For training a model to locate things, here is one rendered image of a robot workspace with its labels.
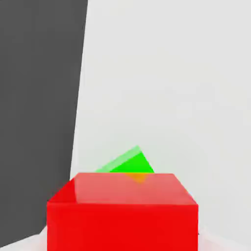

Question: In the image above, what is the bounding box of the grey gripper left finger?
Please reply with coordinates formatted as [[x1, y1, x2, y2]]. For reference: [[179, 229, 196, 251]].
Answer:
[[0, 225, 48, 251]]

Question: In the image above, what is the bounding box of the small red cube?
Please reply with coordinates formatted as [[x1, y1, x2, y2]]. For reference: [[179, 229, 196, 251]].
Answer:
[[46, 172, 199, 251]]

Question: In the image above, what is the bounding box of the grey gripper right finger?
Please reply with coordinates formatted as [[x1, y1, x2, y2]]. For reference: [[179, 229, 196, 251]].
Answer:
[[198, 228, 251, 251]]

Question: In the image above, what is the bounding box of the small green cube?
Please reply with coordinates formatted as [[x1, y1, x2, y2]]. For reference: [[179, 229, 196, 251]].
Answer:
[[95, 145, 155, 175]]

